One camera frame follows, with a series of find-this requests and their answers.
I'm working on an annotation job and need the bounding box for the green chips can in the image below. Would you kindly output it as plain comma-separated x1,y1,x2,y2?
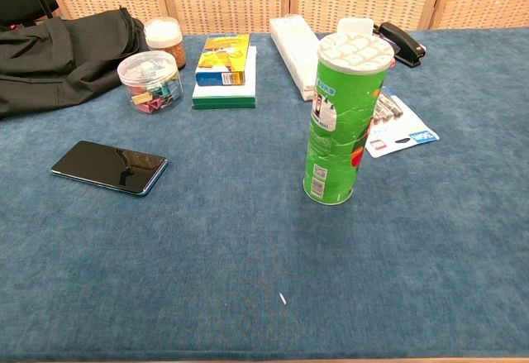
303,31,396,208

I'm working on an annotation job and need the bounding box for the white and green notepad stack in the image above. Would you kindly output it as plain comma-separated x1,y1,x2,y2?
192,45,258,111

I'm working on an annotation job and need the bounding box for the blue velvet tablecloth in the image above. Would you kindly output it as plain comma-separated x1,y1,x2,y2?
0,26,529,362

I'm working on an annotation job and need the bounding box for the yellow and blue carton box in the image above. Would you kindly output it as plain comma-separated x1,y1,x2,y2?
194,33,251,88

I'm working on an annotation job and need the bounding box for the long white flat box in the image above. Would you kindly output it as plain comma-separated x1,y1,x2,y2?
269,14,322,103

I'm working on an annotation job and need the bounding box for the battery blister pack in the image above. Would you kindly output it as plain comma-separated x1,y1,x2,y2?
365,87,441,159

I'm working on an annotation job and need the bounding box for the clear jar of colourful clips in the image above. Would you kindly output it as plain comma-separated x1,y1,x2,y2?
117,50,183,116

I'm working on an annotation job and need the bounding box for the black smartphone with blue edge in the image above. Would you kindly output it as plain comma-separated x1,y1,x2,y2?
50,140,169,198

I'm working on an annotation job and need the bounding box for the glass jar with white lid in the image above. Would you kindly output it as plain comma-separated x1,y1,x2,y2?
143,17,187,70

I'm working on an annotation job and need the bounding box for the white plastic box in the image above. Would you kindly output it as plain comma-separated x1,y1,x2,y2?
336,17,376,38

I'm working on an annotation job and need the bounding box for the black stapler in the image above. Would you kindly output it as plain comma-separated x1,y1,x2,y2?
373,21,427,69

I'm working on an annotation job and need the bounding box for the black fabric bag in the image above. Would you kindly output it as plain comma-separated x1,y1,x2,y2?
0,6,150,120

